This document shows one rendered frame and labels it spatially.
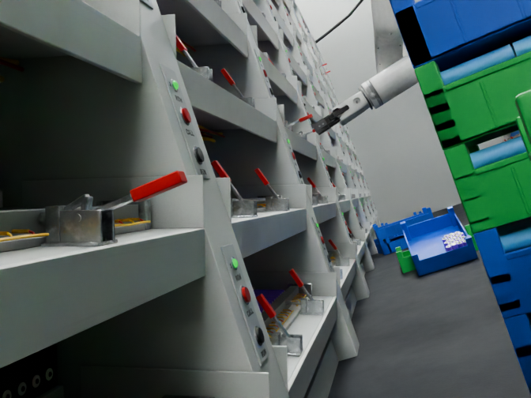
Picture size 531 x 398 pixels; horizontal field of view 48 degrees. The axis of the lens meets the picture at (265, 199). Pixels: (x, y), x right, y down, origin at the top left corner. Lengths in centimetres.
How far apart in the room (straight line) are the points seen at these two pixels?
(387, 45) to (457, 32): 126
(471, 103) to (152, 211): 31
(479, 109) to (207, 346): 33
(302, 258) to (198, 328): 70
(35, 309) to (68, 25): 24
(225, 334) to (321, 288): 70
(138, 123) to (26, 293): 31
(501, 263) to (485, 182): 7
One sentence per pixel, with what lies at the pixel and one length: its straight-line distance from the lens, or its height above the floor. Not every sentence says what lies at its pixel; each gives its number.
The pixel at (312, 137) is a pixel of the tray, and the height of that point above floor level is 55.
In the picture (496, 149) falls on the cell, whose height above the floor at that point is 31.
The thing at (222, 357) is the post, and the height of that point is 20.
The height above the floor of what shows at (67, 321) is 29.
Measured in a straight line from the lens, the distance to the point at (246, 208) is 80.
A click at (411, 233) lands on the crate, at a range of 233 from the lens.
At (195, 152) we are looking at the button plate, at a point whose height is 40.
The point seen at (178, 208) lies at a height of 35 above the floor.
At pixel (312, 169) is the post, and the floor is 45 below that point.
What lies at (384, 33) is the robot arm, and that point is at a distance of 176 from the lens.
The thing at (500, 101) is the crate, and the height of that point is 34.
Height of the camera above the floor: 30
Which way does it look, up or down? 3 degrees up
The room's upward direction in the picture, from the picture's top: 19 degrees counter-clockwise
